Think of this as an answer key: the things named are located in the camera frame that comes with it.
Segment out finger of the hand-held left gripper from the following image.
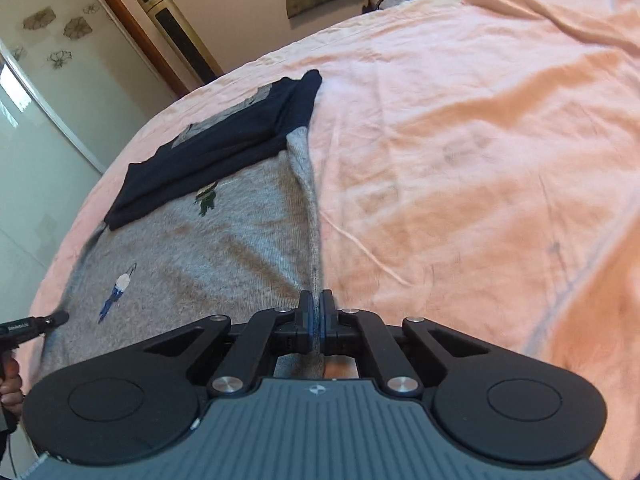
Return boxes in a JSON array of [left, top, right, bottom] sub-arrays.
[[0, 310, 70, 347]]

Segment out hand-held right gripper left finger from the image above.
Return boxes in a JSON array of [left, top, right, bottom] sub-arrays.
[[142, 290, 319, 399]]

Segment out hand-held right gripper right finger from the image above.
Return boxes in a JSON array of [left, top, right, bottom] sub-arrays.
[[319, 289, 502, 400]]

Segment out grey sweater with navy sleeves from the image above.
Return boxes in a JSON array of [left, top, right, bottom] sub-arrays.
[[42, 69, 326, 381]]

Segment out person's left hand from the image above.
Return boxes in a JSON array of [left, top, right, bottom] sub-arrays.
[[0, 356, 25, 409]]

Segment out pink bedsheet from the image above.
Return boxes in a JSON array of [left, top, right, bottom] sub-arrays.
[[29, 0, 640, 476]]

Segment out glass wardrobe door flower print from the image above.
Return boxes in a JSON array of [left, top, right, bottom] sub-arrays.
[[0, 0, 177, 175]]

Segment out gold tower air conditioner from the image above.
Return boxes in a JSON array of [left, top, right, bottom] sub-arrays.
[[135, 0, 225, 92]]

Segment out black cable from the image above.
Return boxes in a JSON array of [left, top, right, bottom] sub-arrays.
[[4, 427, 22, 480]]

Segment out wooden door frame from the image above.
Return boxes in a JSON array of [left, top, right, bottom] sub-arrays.
[[76, 0, 190, 97]]

